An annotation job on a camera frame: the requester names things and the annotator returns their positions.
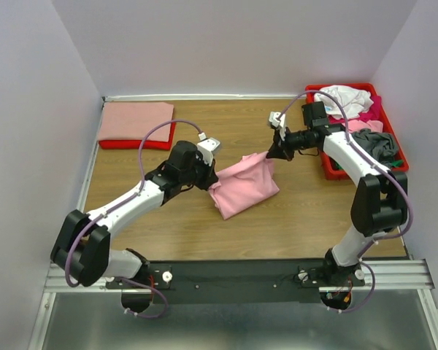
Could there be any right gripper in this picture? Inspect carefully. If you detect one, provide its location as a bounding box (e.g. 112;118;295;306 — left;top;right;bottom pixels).
266;125;315;162

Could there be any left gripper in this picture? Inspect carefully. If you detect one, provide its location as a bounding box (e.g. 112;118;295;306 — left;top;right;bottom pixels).
180;154;218;192

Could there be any light pink t-shirt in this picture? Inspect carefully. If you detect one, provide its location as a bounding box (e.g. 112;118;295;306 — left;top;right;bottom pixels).
208;152;280;220

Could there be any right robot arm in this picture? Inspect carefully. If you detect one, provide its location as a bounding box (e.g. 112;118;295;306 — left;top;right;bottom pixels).
266;102;408;287

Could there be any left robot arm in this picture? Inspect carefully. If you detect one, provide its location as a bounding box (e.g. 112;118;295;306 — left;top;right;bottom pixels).
50;138;220;288

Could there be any salmon pink garment in bin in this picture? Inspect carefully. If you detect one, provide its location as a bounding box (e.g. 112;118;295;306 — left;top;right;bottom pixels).
347;120;383;133

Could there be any folded red t-shirt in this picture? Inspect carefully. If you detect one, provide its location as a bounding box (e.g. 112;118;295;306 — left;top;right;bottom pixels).
98;122;176;150

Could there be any white t-shirt in bin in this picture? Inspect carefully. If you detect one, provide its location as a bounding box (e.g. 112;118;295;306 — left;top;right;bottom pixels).
314;85;374;120

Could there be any magenta garment in bin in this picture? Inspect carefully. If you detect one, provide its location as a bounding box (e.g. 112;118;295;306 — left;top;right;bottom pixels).
315;93;381;123

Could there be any folded pink t-shirt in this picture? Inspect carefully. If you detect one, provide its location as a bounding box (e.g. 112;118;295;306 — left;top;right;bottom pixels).
98;101;174;141

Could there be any grey garment in bin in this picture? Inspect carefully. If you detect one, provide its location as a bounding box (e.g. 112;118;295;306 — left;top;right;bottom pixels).
351;128;399;168

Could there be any green garment in bin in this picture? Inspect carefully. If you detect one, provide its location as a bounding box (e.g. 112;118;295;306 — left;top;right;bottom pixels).
331;159;404;171

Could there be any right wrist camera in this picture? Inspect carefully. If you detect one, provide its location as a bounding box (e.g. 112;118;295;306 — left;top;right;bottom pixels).
268;112;287;141

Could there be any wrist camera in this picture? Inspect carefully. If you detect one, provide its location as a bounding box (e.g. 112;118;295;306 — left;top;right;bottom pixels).
196;133;222;166
268;112;287;141

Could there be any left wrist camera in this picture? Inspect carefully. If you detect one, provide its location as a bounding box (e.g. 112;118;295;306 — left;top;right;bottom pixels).
196;133;222;166

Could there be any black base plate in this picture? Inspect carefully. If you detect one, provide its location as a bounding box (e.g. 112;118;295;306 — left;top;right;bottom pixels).
106;259;365;311

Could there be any aluminium frame rail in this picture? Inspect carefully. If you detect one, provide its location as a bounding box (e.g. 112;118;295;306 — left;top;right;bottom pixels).
28;141;435;350

